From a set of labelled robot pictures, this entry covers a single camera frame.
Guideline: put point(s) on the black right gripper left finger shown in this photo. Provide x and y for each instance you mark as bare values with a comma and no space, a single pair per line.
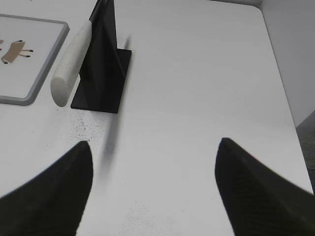
53,202

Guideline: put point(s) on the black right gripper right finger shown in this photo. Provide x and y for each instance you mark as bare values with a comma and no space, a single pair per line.
258,201

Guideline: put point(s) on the white ceramic knife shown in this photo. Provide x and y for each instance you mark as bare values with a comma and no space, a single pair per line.
68,68

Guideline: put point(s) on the black knife stand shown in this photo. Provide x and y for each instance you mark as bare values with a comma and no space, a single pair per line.
104,69

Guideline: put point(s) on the grey-rimmed deer cutting board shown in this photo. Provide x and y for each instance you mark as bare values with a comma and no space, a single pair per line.
28,48

